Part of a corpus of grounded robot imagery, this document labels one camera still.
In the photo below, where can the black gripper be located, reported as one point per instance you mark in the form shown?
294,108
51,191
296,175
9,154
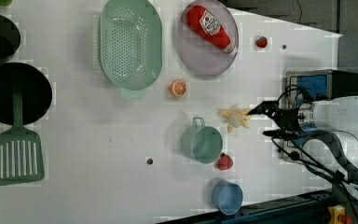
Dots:
287,119

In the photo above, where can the peeled banana toy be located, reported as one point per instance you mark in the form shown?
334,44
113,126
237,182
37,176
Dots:
236,118

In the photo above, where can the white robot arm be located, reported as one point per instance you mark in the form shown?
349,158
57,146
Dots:
334,123

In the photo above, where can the red strawberry toy near cup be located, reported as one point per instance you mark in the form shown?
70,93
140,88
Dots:
225,162

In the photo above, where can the green metal cup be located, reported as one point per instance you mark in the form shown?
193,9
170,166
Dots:
201,143

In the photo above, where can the small red strawberry toy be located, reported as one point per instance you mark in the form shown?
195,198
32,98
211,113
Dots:
261,42

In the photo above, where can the blue cup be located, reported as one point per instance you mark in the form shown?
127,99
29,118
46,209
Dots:
227,197

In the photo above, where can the grey round plate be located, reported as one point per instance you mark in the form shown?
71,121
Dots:
199,55

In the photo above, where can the orange slice toy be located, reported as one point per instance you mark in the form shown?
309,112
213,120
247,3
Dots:
177,88

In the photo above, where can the yellow red emergency button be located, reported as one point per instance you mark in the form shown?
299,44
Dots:
338,215

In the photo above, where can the red ketchup bottle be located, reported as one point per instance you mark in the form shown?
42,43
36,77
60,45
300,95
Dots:
204,23

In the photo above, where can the green perforated colander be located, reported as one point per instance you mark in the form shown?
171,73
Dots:
131,45

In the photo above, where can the green slotted spatula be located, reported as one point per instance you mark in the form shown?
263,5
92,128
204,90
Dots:
21,158

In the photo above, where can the large black pan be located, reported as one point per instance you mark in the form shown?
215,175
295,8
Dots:
36,92

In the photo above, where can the green lime toy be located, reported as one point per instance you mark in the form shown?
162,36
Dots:
5,3

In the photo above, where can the blue table frame rail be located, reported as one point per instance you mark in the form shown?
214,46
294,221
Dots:
308,208

